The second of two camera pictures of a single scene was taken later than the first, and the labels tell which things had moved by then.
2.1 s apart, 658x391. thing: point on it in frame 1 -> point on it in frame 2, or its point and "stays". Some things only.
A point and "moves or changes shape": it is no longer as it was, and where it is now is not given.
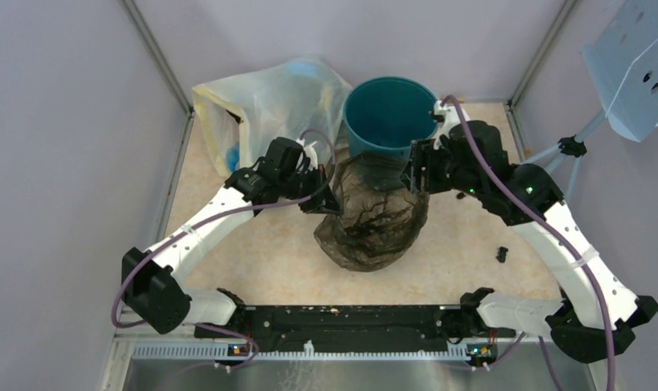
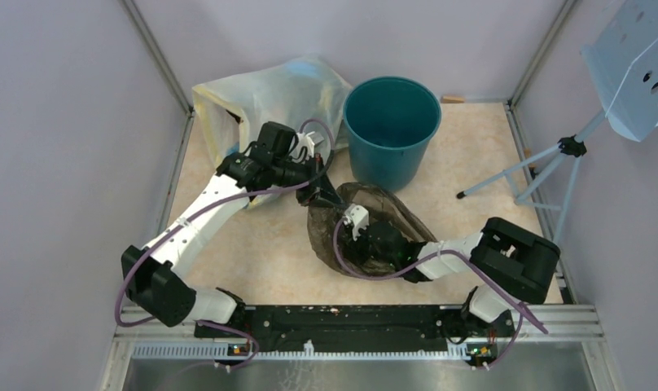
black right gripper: [422, 154] -> [365, 232]
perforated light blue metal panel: [631, 60] stays
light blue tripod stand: [570, 146] stays
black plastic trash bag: [383, 217] moves or changes shape
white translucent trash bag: [238, 116] stays
